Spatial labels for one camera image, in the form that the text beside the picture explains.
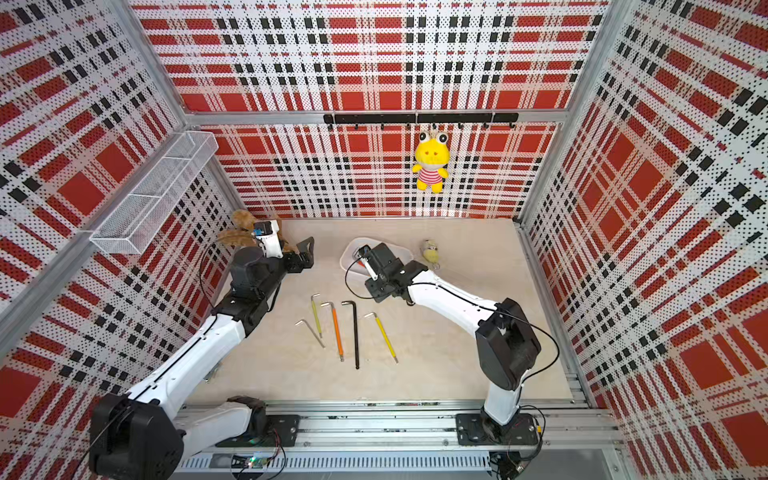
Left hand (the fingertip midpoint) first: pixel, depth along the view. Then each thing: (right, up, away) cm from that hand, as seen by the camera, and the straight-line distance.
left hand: (303, 240), depth 80 cm
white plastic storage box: (+10, -8, +24) cm, 27 cm away
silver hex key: (-4, -26, +13) cm, 29 cm away
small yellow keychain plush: (+37, -4, +25) cm, 45 cm away
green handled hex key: (-2, -24, +16) cm, 29 cm away
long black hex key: (+12, -28, +11) cm, 32 cm away
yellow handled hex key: (+21, -28, +11) cm, 36 cm away
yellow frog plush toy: (+36, +27, +11) cm, 47 cm away
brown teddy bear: (-33, +4, +30) cm, 44 cm away
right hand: (+22, -11, +7) cm, 25 cm away
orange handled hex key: (+7, -28, +12) cm, 31 cm away
